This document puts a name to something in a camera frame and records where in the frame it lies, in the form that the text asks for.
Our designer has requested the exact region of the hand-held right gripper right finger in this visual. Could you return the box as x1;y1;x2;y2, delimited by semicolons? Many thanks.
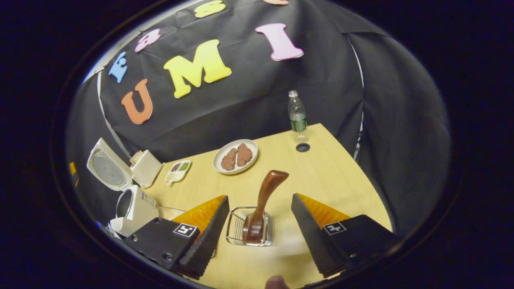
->
291;193;402;279

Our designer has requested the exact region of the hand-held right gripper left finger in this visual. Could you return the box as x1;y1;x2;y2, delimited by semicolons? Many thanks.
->
122;195;230;281

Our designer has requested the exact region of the metal wire chopstick holder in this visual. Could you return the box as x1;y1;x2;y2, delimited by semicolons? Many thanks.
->
226;206;274;247

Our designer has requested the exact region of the brown wooden spoon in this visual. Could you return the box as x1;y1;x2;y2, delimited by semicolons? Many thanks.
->
242;170;290;245

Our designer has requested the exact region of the white rice cooker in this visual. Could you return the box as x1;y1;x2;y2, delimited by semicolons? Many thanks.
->
86;138;160;237

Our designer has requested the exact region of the white toaster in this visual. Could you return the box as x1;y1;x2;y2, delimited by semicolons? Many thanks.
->
129;150;164;189

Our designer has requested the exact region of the white divided condiment dish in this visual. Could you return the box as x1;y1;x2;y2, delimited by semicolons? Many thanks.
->
165;160;192;187

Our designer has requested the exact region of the brown meat piece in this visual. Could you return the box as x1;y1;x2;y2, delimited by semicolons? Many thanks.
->
220;148;238;171
237;143;253;167

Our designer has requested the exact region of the white round plate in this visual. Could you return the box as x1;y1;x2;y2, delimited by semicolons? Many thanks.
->
212;139;259;175

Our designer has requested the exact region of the green label water bottle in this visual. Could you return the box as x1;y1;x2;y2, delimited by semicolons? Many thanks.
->
288;90;308;143

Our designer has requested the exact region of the black backdrop cloth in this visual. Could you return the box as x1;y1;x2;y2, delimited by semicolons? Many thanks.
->
66;0;452;237

